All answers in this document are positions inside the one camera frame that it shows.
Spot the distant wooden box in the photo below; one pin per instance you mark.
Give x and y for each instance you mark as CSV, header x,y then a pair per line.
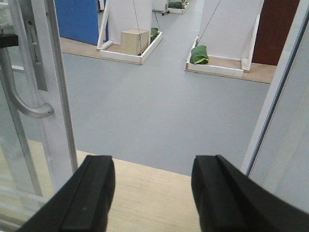
x,y
134,41

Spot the distant green sandbag right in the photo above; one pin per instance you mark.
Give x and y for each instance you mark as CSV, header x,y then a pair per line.
x,y
199,55

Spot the light wooden platform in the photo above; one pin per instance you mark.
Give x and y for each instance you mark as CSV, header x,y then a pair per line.
x,y
146,199

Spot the silver door lock plate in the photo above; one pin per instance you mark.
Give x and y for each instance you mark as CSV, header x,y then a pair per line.
x,y
36,54

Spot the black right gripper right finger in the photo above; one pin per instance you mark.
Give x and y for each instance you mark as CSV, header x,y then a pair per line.
x,y
229,201

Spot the grey metal door handle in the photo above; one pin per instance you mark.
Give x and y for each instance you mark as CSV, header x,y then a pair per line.
x,y
18,94

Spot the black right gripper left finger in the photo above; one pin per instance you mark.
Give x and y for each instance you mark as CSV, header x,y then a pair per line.
x,y
82,204

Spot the distant green sandbag left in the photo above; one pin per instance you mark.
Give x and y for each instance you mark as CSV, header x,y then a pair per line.
x,y
154,34

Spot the distant green sandbag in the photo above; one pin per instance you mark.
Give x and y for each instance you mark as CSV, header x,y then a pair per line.
x,y
199,55
154,34

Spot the dark red wooden door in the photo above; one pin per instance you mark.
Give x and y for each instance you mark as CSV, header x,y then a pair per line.
x,y
275,22

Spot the blue partition panel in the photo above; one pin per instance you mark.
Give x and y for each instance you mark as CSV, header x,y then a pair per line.
x,y
78,20

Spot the white door frame post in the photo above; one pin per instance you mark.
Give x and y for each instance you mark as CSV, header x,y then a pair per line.
x,y
277,157

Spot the white framed sliding glass door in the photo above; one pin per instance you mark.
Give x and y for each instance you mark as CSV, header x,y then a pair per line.
x,y
37,150

